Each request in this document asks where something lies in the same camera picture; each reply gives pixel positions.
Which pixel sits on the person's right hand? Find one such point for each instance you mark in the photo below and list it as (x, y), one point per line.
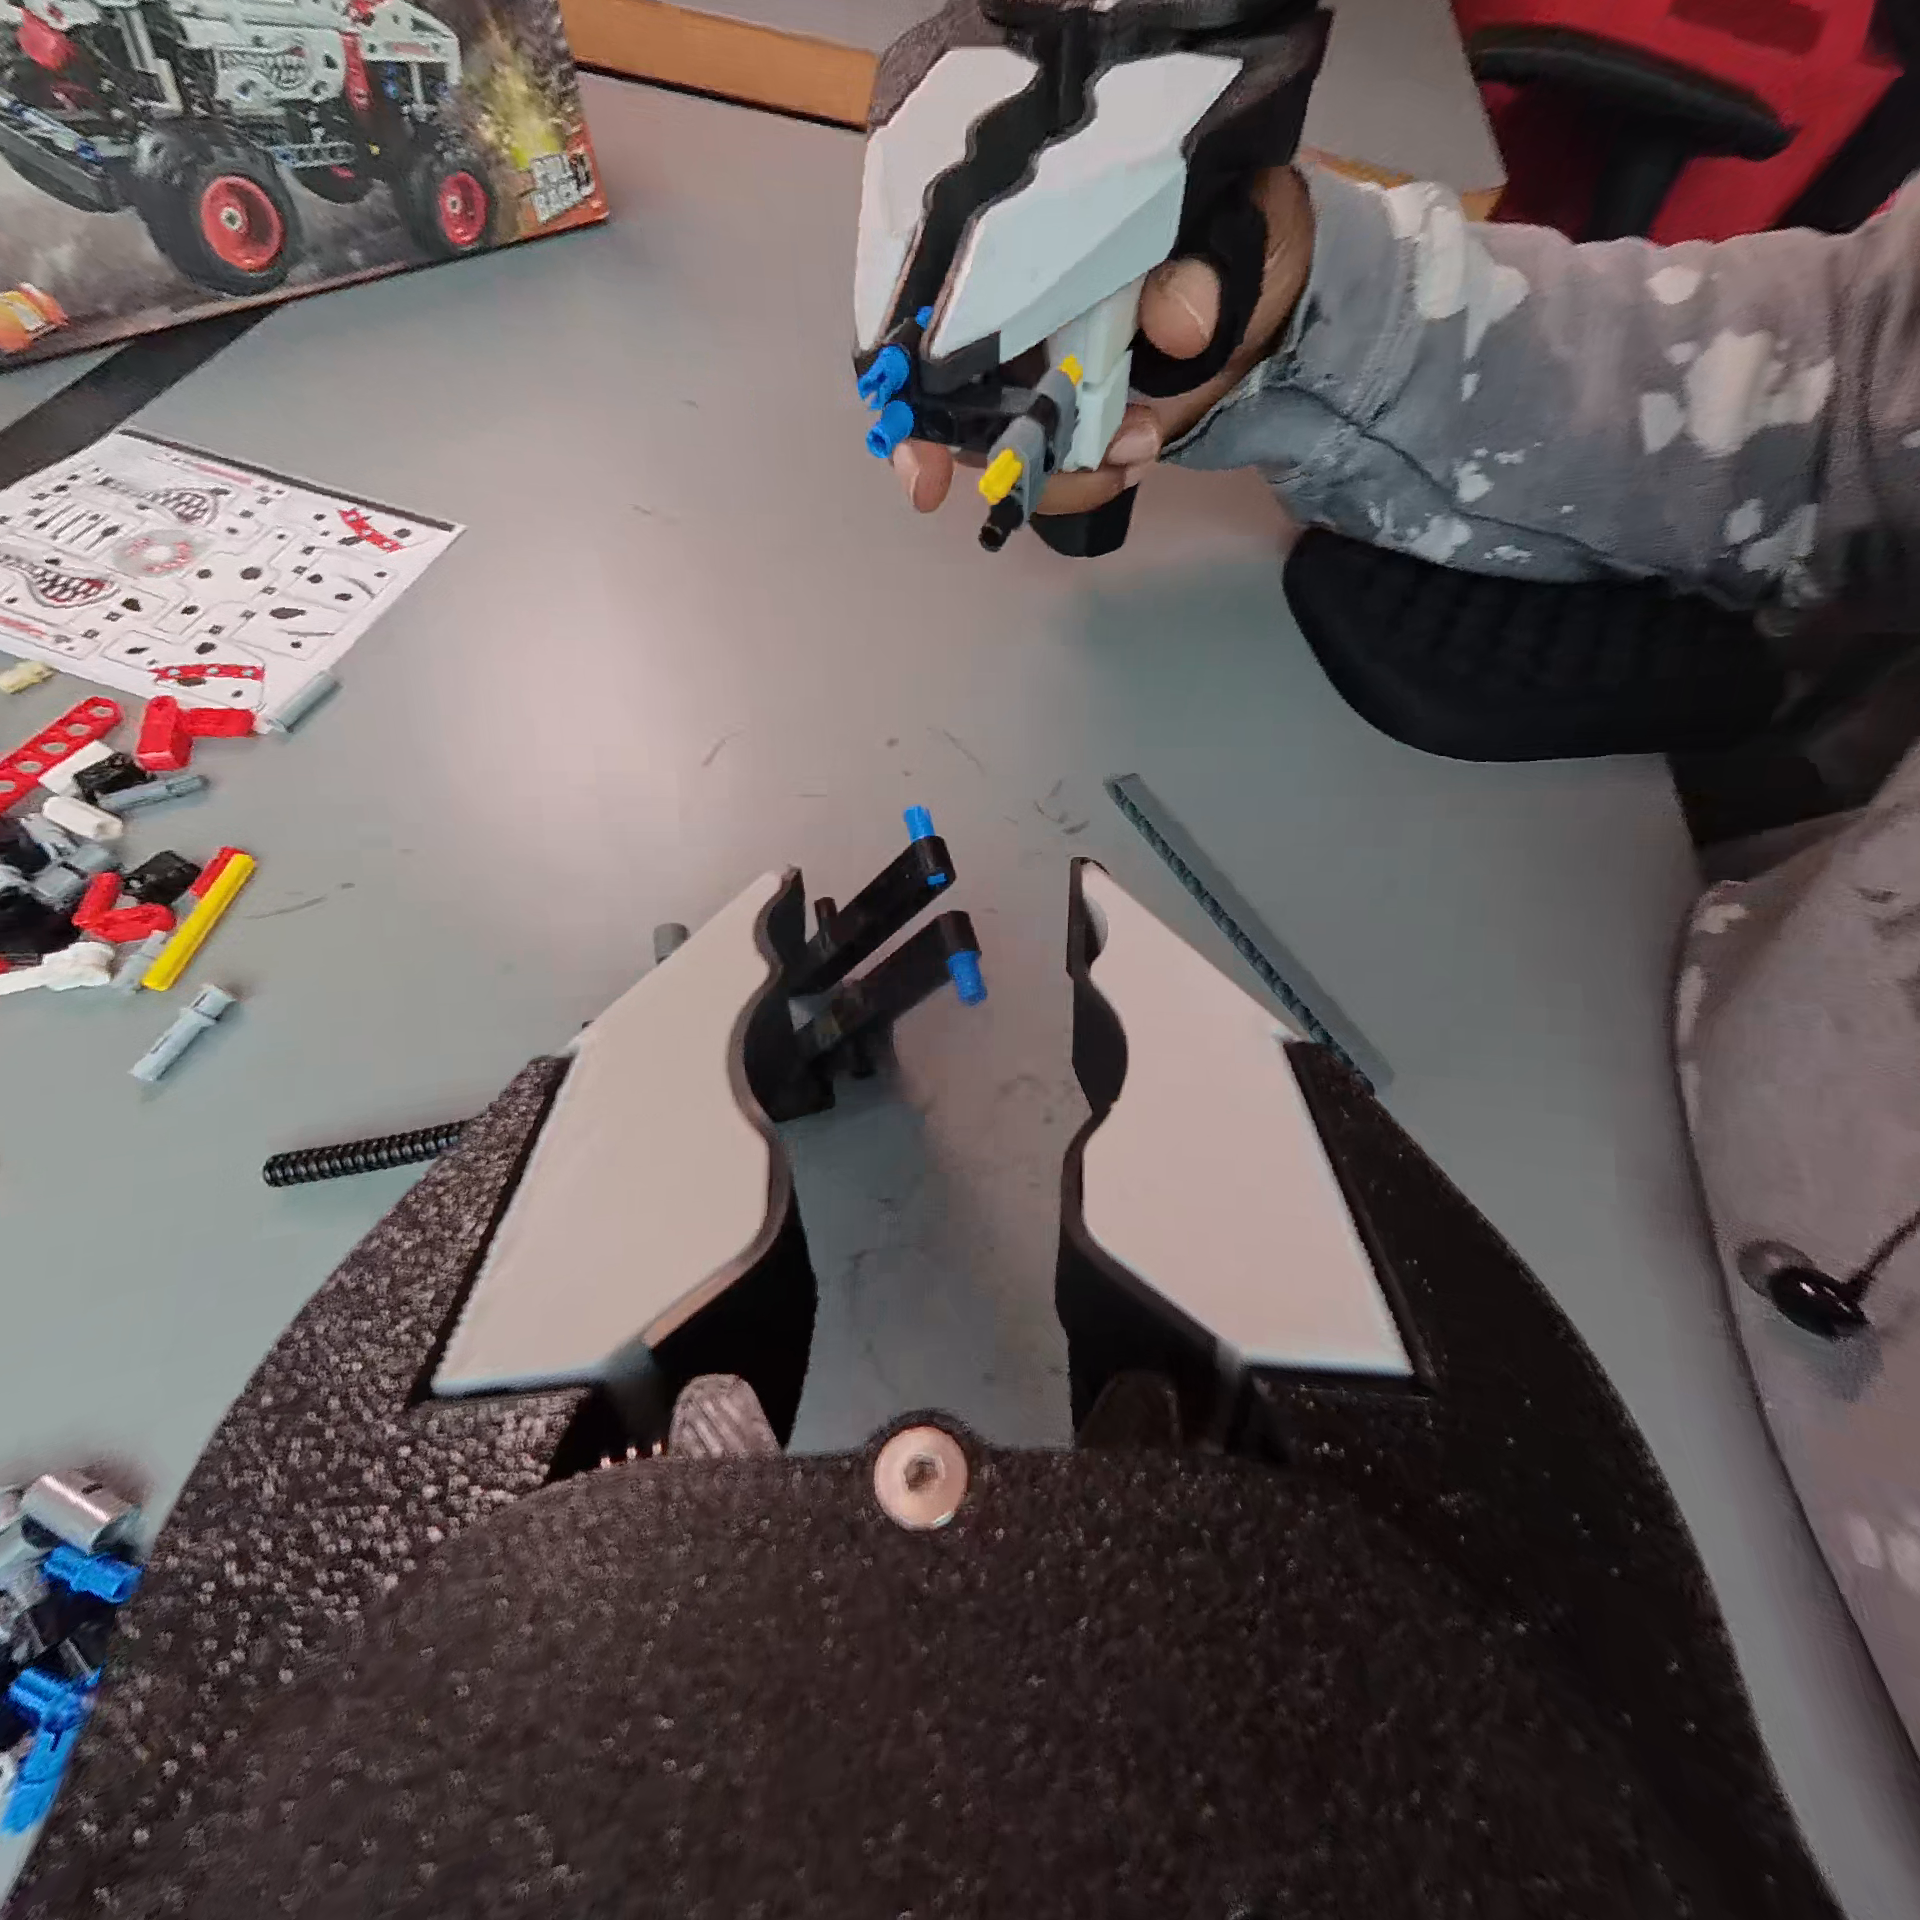
(1193, 307)

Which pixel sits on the sticker sheet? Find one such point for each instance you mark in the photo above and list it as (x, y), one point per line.
(227, 570)

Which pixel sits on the pile of blue black pins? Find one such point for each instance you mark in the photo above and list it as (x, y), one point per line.
(77, 1576)

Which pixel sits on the person's right forearm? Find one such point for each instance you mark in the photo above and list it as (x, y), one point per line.
(1574, 389)

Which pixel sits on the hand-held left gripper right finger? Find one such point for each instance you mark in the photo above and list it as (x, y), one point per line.
(1229, 1186)

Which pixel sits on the red black office chair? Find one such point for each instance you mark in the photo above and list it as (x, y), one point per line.
(1830, 104)

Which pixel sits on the grey black toy brick assembly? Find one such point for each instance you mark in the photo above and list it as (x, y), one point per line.
(885, 914)

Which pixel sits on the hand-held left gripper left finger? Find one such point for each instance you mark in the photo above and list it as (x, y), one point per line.
(633, 1186)

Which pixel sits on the grey axle pin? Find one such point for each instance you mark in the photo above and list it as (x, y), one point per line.
(182, 1036)

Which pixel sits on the long grey toy beam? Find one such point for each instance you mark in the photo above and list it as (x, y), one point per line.
(1245, 933)

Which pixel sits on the yellow toy axle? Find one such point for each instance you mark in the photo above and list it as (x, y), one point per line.
(199, 921)

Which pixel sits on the pile of red white pieces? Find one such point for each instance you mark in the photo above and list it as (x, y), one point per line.
(89, 840)

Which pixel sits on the tan toy pin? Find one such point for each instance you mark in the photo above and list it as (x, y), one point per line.
(23, 678)

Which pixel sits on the toy set box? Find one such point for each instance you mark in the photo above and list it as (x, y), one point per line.
(303, 151)

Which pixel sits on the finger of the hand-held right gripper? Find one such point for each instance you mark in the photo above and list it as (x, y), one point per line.
(898, 194)
(1095, 226)

